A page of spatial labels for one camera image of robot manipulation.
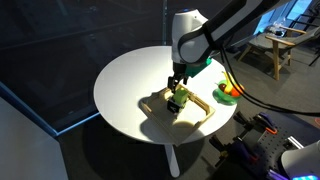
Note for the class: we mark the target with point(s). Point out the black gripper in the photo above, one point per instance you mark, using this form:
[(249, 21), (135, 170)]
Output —
[(179, 71)]

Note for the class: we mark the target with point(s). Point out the light green toy block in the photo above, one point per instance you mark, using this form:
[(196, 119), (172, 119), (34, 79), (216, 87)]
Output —
[(181, 96)]

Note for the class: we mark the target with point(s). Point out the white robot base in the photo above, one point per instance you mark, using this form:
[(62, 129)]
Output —
[(301, 160)]

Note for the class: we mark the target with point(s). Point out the wooden box tray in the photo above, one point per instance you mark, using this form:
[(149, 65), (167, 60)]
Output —
[(166, 123)]

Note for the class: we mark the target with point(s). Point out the dark red toy plum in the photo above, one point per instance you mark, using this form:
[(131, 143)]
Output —
[(222, 87)]

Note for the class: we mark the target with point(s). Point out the yellow toy banana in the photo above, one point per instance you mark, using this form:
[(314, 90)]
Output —
[(228, 81)]

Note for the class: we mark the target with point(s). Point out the orange toy fruit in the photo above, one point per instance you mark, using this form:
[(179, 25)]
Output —
[(236, 91)]

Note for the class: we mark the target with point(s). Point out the green translucent fruit bowl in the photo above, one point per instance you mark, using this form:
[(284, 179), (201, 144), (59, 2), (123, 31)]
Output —
[(225, 97)]

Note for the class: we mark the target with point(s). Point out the dark window mullion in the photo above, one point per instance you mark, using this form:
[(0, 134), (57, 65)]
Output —
[(165, 23)]

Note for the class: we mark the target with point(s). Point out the white table base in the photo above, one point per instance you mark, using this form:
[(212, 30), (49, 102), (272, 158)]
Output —
[(172, 160)]

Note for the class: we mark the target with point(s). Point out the purple black clamp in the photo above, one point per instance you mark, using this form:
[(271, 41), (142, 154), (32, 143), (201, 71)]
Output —
[(240, 151)]

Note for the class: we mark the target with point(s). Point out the purple clamp orange tip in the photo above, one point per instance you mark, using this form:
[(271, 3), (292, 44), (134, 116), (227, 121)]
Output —
[(266, 123)]

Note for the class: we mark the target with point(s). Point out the wooden armchair grey cushion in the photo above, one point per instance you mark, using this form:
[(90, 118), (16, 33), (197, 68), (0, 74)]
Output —
[(283, 41)]

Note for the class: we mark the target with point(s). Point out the black perforated breadboard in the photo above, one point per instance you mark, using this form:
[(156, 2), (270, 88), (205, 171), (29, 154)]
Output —
[(276, 146)]

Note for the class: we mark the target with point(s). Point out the white panel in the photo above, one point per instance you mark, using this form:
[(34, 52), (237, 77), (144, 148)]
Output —
[(26, 150)]

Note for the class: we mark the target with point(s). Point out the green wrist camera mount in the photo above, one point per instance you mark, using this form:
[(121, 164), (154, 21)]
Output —
[(197, 68)]

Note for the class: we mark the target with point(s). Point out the blue window frame strip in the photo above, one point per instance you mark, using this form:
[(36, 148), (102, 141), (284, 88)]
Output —
[(40, 121)]

